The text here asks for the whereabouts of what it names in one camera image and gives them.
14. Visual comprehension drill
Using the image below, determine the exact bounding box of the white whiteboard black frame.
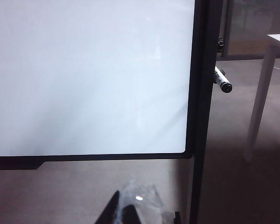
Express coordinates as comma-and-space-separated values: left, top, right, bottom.
0, 0, 201, 171

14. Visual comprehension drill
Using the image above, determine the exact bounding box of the black whiteboard stand post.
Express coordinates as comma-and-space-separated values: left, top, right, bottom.
189, 0, 221, 224

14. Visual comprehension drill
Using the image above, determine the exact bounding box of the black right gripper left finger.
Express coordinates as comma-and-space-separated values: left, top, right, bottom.
94, 190, 121, 224

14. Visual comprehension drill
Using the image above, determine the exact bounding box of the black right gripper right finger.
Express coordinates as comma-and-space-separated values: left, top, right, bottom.
120, 204, 141, 224

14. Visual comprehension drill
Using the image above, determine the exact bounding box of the white marker pen black cap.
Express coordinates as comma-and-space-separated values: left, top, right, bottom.
213, 66, 233, 94

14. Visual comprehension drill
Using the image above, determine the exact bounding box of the white table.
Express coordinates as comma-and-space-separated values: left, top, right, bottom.
243, 33, 280, 163

